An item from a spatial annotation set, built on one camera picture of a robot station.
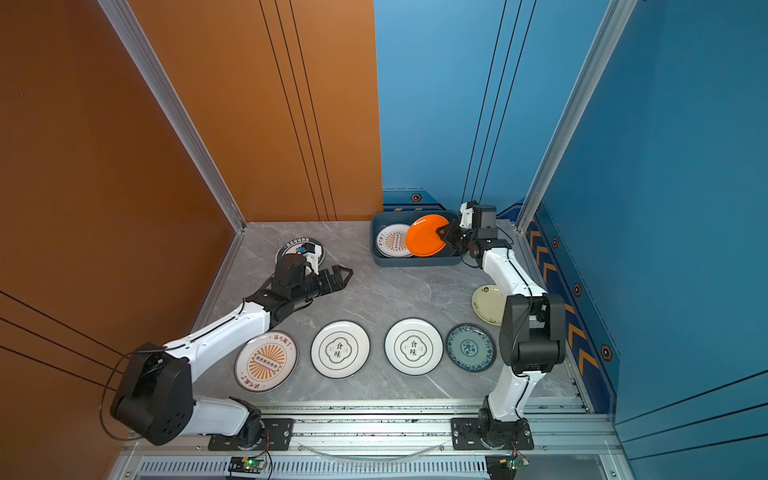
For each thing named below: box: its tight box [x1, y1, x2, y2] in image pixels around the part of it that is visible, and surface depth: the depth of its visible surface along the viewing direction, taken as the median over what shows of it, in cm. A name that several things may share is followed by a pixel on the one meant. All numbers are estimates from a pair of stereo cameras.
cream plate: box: [472, 284, 505, 327], surface depth 98 cm
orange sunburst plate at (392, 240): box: [376, 224, 414, 258], surface depth 115 cm
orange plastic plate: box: [406, 214, 449, 257], surface depth 93 cm
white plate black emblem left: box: [310, 320, 371, 380], surface depth 89 cm
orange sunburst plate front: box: [234, 330, 299, 394], surface depth 86 cm
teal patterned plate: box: [445, 323, 497, 373], surface depth 89 cm
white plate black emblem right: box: [384, 317, 445, 377], surface depth 89 cm
